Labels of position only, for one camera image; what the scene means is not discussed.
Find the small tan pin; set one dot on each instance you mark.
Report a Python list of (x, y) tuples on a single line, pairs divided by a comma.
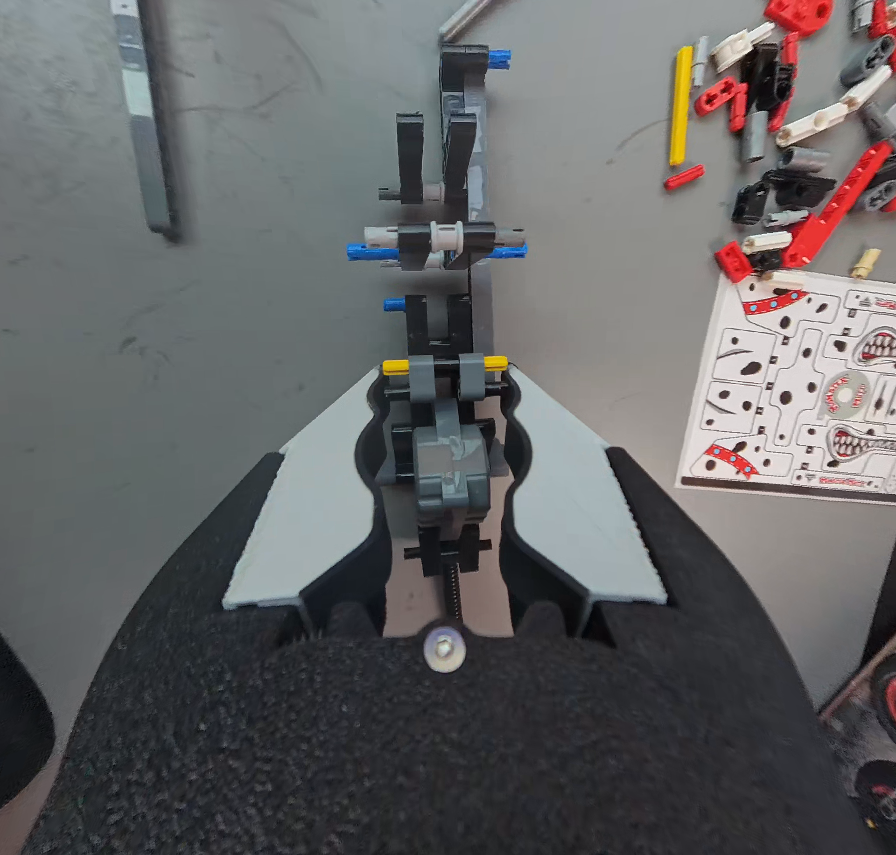
[(868, 262)]

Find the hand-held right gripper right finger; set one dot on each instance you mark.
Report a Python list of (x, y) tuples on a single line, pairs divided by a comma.
[(581, 512)]

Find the white sticker sheet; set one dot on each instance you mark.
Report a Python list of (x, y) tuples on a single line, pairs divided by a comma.
[(770, 393)]

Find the yellow toy axle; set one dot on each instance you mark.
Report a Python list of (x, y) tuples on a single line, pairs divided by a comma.
[(680, 106)]

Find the long red angled beam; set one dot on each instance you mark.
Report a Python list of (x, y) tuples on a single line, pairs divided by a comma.
[(840, 204)]

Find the grey black toy chassis assembly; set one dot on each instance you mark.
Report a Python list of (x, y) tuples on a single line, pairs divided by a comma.
[(448, 463)]

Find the monster truck toy box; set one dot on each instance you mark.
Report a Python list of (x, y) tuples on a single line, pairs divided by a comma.
[(857, 743)]

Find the long dark toy beam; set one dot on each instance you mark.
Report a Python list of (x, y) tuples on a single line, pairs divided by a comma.
[(157, 190)]

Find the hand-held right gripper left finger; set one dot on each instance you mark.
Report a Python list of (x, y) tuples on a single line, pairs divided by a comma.
[(308, 512)]

